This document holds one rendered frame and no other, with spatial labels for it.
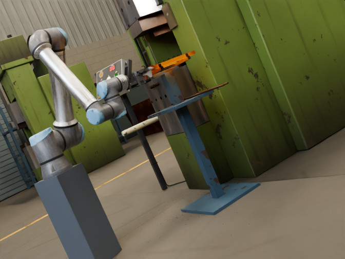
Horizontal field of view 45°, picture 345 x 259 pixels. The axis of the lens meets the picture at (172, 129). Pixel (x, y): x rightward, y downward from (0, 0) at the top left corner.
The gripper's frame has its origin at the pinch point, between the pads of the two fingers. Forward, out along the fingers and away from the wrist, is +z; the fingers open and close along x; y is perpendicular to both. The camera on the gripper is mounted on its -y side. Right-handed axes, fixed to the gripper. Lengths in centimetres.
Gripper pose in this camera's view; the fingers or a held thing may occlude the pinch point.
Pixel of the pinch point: (149, 68)
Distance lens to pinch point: 249.4
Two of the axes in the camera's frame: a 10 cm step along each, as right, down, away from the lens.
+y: 3.9, 9.2, 0.8
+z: 7.3, -3.6, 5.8
